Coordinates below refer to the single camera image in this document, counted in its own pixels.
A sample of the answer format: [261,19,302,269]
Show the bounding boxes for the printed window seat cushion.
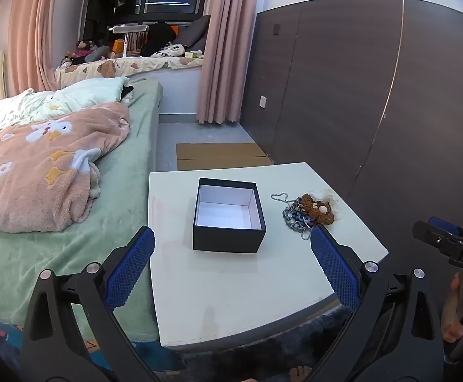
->
[55,54,205,87]

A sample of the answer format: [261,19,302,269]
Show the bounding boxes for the person's foot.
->
[289,365,313,382]

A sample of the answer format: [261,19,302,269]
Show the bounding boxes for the flat cardboard sheet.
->
[176,142,275,172]

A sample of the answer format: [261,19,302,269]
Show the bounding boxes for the white folding lamp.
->
[110,24,149,59]

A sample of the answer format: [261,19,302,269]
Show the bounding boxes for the bed with green sheet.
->
[0,80,164,343]

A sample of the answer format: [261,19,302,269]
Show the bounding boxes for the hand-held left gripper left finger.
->
[18,226,156,382]

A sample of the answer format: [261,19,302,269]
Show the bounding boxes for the dark shaggy rug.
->
[130,309,353,382]

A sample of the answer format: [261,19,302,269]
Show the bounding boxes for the silver pendant necklace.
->
[271,192,320,242]

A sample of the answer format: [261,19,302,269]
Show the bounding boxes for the plush toys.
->
[62,40,111,65]

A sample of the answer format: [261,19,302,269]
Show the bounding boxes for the pink floral fleece blanket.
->
[0,102,132,234]

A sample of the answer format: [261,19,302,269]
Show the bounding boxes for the pink curtain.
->
[7,0,63,97]
[197,0,262,125]

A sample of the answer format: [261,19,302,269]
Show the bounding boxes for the black and white cushion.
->
[151,42,187,59]

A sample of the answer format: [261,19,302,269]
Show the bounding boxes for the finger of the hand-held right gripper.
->
[412,221,463,254]
[428,216,463,244]

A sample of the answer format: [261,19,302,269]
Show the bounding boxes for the brown bead bracelet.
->
[300,193,336,227]

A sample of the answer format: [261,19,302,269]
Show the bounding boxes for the black bag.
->
[140,22,176,57]

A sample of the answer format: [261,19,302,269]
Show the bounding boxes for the grey pillow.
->
[173,15,212,53]

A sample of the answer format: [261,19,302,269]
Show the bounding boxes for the blue grey bead bracelet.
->
[282,198,314,232]

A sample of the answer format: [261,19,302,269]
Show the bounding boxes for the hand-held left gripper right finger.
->
[310,226,446,382]

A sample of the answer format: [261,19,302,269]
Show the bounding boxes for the black box with white inside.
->
[192,177,266,254]

